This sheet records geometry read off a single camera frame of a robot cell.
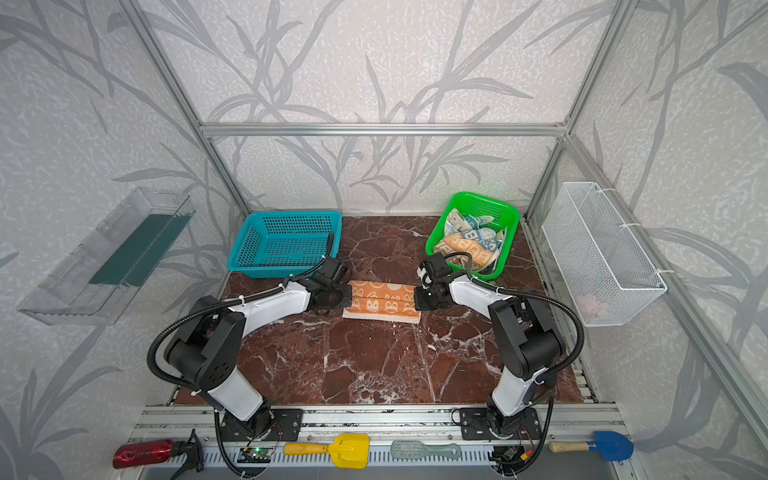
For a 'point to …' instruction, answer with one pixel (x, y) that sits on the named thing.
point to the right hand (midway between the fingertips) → (419, 293)
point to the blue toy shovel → (608, 445)
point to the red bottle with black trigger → (159, 451)
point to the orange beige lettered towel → (458, 243)
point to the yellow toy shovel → (348, 451)
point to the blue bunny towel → (459, 224)
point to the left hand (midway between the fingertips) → (350, 288)
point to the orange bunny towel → (383, 301)
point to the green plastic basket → (505, 217)
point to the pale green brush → (413, 450)
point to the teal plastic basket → (285, 243)
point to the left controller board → (254, 455)
